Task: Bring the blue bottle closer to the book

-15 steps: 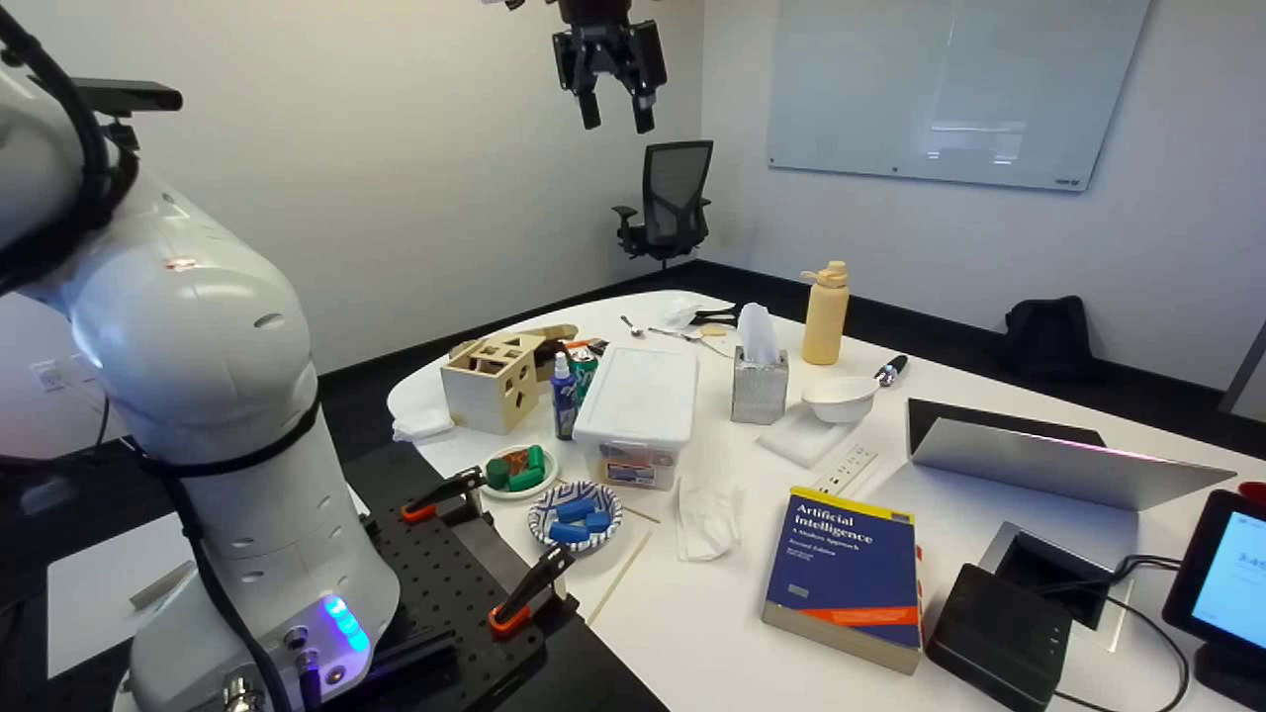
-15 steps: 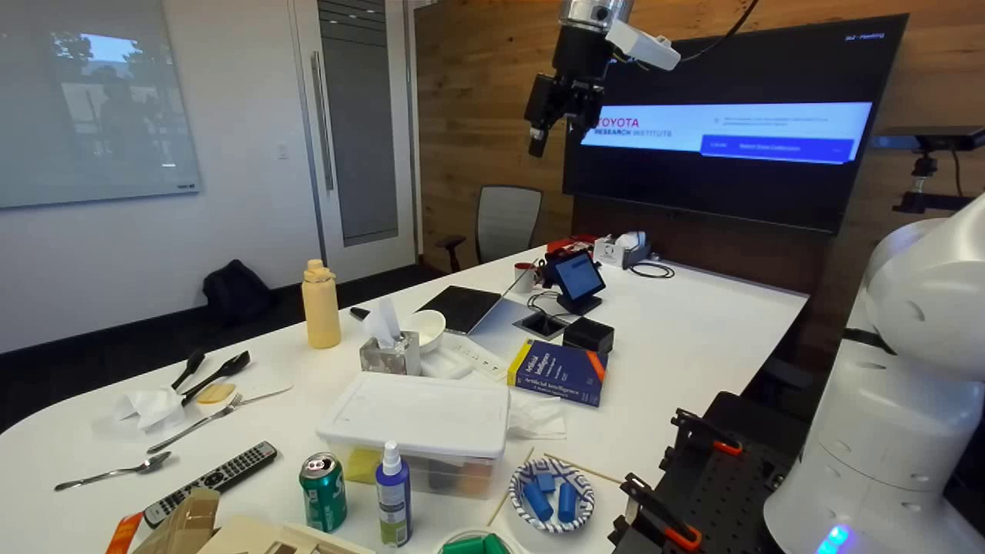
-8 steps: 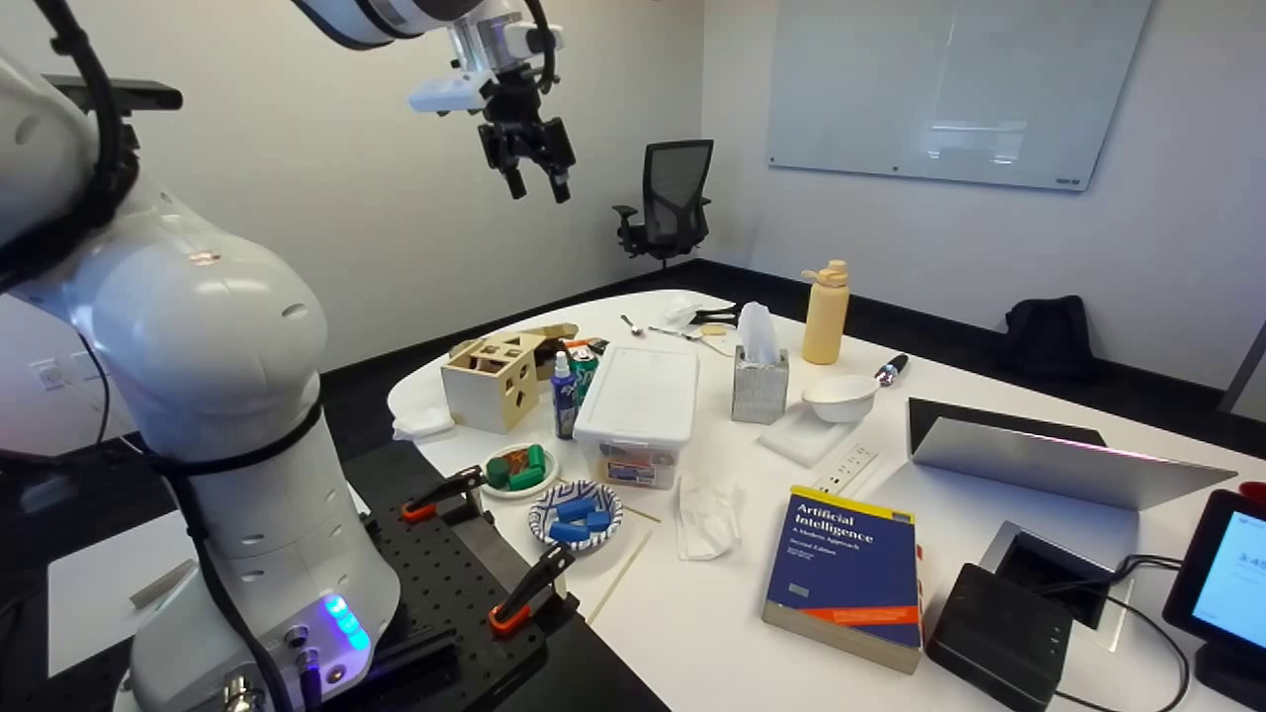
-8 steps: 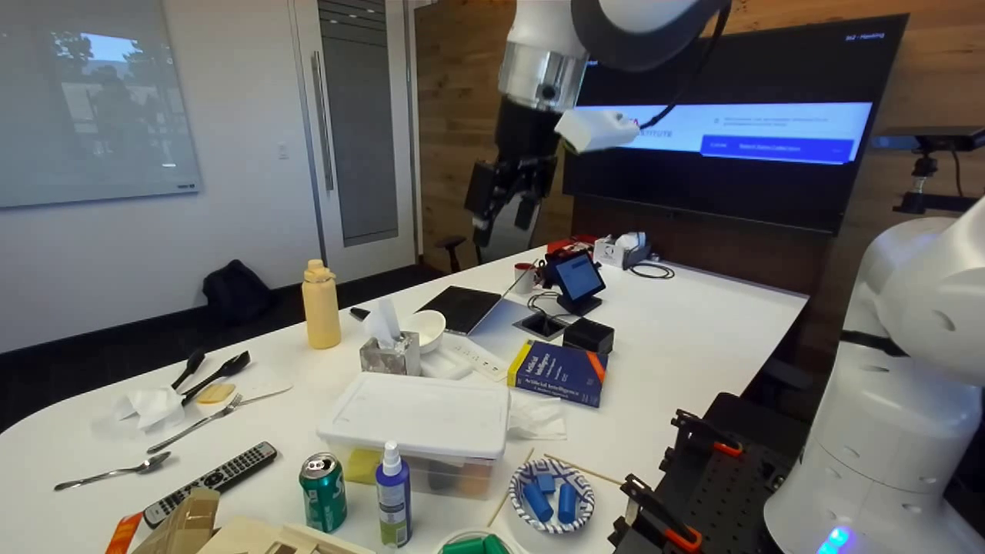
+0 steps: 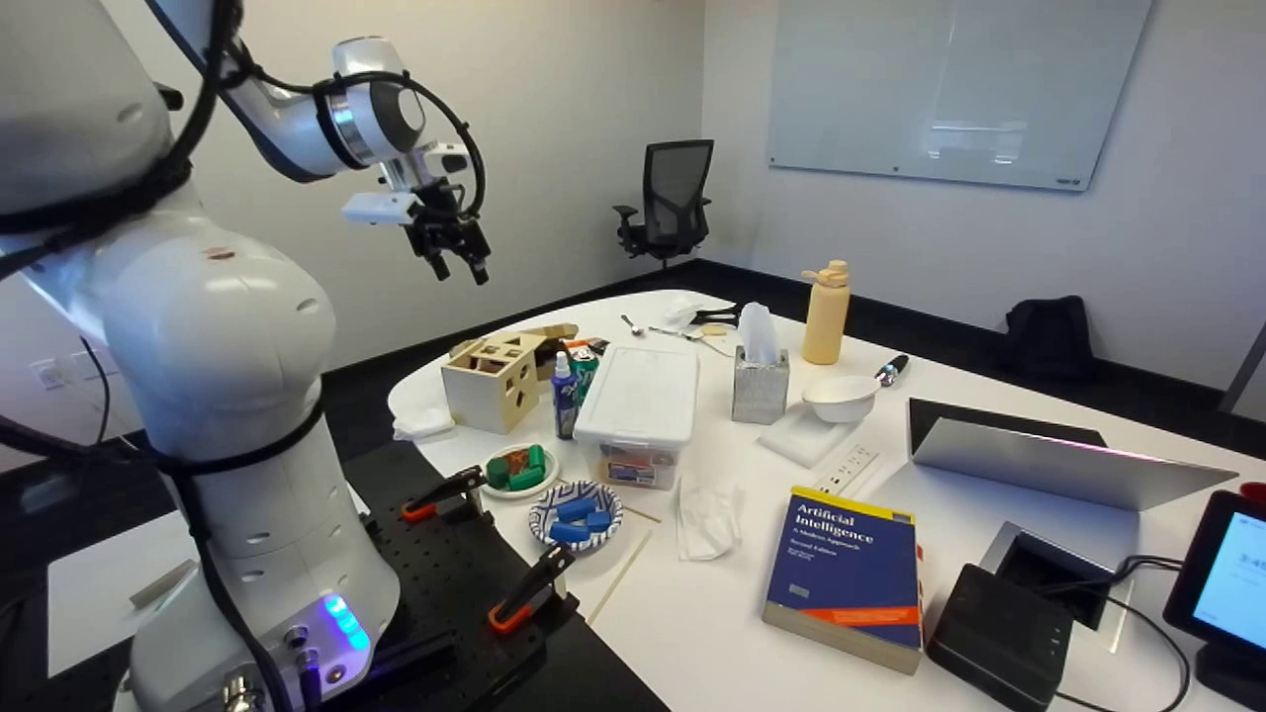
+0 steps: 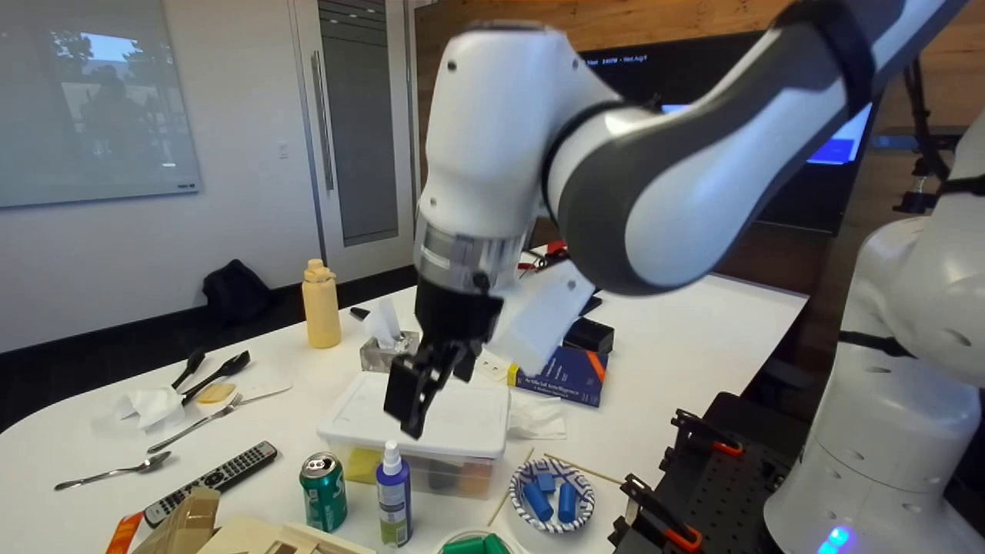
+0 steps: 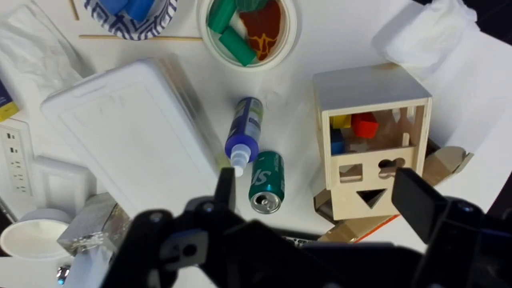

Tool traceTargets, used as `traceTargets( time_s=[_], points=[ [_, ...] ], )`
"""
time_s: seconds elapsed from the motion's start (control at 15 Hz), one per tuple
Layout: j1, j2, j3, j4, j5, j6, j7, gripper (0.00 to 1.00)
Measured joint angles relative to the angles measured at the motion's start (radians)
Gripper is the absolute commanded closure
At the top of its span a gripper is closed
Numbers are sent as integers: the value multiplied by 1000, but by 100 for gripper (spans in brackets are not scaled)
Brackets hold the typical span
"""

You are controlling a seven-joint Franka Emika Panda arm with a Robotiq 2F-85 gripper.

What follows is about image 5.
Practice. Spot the white plate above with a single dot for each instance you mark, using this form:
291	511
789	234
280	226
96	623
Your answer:
495	491

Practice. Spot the blue book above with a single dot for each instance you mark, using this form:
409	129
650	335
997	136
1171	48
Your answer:
846	578

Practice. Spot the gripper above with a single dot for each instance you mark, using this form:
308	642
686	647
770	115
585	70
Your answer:
443	220

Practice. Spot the white foam pad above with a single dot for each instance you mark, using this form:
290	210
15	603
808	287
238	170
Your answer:
799	440

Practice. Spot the white power strip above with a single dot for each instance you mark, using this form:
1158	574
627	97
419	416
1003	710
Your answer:
848	468

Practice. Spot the blue spray bottle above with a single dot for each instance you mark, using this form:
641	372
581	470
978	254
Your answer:
565	400

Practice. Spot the grey tissue box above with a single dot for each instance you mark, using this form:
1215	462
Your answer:
760	386

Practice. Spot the clear plastic box white lid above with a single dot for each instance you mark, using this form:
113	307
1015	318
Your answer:
638	400

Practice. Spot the black marker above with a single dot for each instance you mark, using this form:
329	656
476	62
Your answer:
890	371

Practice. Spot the white bowl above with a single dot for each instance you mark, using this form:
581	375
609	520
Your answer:
841	398

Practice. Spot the white napkin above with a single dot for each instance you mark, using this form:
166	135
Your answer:
682	311

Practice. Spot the white cloth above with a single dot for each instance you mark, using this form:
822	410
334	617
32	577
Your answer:
421	423

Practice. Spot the office chair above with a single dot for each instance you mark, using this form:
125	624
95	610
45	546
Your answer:
668	203

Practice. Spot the green block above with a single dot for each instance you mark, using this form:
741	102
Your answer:
536	457
527	479
497	473

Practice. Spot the green can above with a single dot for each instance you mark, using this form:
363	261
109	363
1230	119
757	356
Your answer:
587	371

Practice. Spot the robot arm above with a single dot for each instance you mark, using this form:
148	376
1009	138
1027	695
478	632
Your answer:
218	326

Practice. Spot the whiteboard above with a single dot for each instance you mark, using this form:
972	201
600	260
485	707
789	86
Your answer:
949	89

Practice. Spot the yellow water bottle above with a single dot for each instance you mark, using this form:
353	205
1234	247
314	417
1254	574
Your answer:
825	321

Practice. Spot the wooden stick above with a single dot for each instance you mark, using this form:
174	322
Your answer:
643	515
618	578

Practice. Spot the blue block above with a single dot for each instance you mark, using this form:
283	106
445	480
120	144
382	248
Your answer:
575	509
598	520
569	534

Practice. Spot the blue patterned bowl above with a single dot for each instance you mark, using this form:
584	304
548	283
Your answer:
542	509

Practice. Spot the black backpack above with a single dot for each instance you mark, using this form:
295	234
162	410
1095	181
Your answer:
1046	338

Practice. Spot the black box device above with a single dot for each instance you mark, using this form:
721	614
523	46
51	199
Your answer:
999	633

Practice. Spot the silver laptop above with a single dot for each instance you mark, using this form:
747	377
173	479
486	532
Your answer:
1048	465

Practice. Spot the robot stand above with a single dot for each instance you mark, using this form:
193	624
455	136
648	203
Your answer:
445	593

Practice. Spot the white face mask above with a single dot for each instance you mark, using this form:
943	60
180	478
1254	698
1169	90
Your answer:
707	519

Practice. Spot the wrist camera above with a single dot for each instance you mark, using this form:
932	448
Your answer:
380	208

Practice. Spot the wooden shape sorter box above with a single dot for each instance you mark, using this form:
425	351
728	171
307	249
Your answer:
492	386

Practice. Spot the wall socket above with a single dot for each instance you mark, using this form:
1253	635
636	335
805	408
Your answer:
46	374

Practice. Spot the wooden box lid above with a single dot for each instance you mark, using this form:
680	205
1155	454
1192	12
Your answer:
539	334

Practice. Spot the orange and black clamp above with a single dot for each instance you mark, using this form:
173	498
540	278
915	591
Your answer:
529	590
445	491

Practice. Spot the black tablet screen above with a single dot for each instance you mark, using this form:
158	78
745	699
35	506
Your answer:
1226	583

